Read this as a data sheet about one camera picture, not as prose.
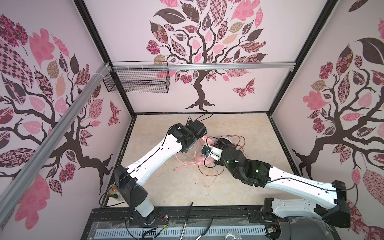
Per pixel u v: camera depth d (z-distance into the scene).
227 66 0.92
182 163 0.73
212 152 0.57
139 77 0.95
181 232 0.69
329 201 0.40
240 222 0.72
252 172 0.49
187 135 0.49
